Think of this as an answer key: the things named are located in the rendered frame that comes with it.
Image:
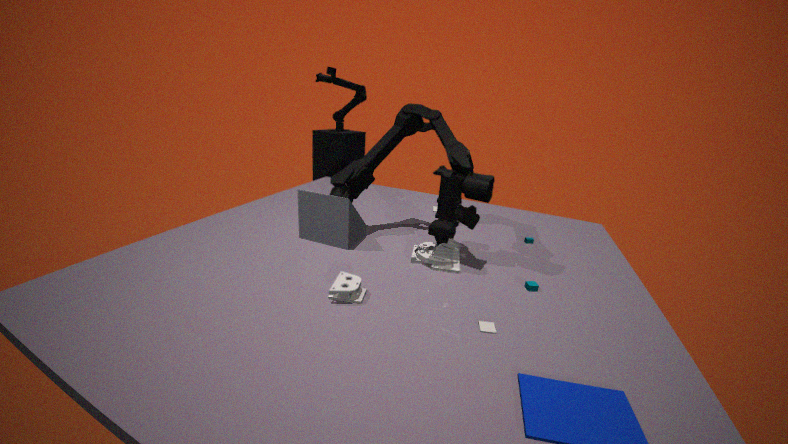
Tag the blue flat plate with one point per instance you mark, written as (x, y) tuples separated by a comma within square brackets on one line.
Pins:
[(568, 413)]

